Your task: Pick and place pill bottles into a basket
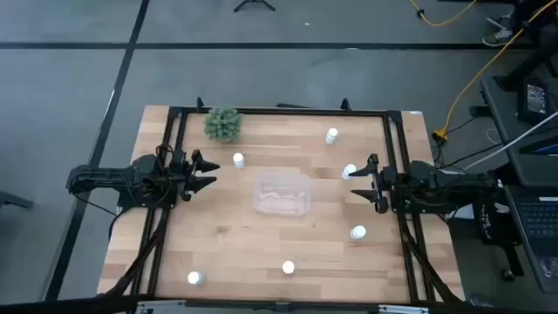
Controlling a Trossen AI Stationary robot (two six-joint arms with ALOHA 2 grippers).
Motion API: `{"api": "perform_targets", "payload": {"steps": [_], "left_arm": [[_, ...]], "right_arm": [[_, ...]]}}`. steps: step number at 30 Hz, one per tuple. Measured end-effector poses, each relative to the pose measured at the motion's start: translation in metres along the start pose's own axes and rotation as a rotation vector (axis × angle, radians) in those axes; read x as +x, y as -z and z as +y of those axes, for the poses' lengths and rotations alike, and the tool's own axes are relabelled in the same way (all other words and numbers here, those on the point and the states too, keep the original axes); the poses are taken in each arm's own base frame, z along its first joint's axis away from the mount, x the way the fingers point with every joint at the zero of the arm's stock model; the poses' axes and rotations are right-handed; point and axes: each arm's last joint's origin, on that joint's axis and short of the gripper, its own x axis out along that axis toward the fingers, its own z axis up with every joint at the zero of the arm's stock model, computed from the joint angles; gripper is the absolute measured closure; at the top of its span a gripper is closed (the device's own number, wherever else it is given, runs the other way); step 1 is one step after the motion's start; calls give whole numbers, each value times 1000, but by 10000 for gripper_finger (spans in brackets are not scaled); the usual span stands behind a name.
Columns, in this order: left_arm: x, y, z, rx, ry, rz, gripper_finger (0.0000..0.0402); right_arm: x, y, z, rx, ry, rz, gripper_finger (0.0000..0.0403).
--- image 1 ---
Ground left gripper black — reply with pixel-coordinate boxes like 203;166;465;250
170;149;221;195

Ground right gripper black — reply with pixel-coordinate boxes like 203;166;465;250
348;153;398;204

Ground clear plastic basket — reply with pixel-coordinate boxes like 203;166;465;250
252;172;313;218

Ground green potted plant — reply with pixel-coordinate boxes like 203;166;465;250
203;106;244;144

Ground white box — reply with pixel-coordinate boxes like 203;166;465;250
454;203;476;220

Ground black bag with white print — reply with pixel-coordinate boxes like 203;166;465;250
473;199;522;250

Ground black side desk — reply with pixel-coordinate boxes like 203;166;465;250
480;25;558;294

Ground dark laptop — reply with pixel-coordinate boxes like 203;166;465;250
504;182;558;294

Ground black tripod foot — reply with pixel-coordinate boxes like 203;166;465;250
233;0;277;13

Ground black power brick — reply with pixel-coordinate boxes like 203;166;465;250
517;77;551;126

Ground grey stand foot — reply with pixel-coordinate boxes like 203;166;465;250
0;190;35;210

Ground person's shoe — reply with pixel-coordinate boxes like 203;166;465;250
481;17;516;48

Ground person's leg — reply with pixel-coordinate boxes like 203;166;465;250
512;0;558;40

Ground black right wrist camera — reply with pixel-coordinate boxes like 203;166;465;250
373;195;391;215

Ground black floor cable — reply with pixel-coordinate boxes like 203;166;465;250
430;116;505;171

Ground black aluminium table frame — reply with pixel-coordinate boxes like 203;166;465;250
98;96;466;307

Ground yellow extension cable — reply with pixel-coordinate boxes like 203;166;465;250
408;0;479;27
432;0;558;143

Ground white cable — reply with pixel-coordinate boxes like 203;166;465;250
463;110;558;172

